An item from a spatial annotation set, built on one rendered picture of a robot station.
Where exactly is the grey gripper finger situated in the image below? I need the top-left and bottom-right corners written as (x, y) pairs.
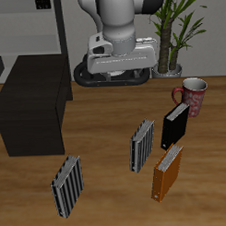
top-left (101, 72), bottom-right (112, 82)
top-left (133, 68), bottom-right (143, 79)

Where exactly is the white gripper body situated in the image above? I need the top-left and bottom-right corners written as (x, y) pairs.
top-left (86, 37), bottom-right (159, 75)

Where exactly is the black book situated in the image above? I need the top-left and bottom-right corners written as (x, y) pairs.
top-left (159, 102), bottom-right (193, 152)

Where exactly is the grey striped book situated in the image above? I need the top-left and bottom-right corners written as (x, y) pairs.
top-left (127, 117), bottom-right (158, 174)
top-left (49, 154), bottom-right (86, 220)

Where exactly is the orange book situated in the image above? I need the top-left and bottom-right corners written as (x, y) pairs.
top-left (149, 142), bottom-right (186, 204)

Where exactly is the green pot plant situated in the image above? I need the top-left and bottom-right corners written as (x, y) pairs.
top-left (147, 0), bottom-right (212, 79)

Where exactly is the red and white mug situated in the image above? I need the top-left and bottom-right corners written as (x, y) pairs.
top-left (171, 77), bottom-right (209, 119)

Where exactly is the dark brown desk caddy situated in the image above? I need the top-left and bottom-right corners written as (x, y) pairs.
top-left (0, 53), bottom-right (76, 159)

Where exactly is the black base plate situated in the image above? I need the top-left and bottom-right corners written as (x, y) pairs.
top-left (72, 51), bottom-right (151, 89)

